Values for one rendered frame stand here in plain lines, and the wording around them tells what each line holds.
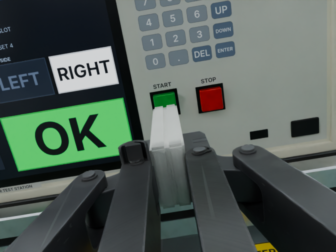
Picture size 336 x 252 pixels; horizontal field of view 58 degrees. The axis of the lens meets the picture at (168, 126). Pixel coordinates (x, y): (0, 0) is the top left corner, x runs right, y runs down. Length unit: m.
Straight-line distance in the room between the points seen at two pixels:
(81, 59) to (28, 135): 0.08
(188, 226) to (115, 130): 0.10
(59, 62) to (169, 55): 0.09
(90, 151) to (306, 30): 0.20
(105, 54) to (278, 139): 0.16
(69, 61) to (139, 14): 0.07
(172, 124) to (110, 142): 0.12
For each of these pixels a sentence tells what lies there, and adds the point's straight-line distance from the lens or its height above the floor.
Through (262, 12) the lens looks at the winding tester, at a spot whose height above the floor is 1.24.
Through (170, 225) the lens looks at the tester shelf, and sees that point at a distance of 0.27.
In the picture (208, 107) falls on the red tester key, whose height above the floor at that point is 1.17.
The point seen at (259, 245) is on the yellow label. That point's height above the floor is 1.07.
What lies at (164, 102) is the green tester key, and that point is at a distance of 0.25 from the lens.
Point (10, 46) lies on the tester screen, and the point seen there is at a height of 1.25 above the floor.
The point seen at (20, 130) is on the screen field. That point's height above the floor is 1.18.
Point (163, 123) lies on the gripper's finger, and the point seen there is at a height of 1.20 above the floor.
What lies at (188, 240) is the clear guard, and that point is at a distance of 0.28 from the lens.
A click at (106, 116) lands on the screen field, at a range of 0.26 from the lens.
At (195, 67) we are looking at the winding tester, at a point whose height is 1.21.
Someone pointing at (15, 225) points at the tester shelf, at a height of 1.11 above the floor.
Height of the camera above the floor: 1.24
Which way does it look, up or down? 18 degrees down
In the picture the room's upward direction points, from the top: 10 degrees counter-clockwise
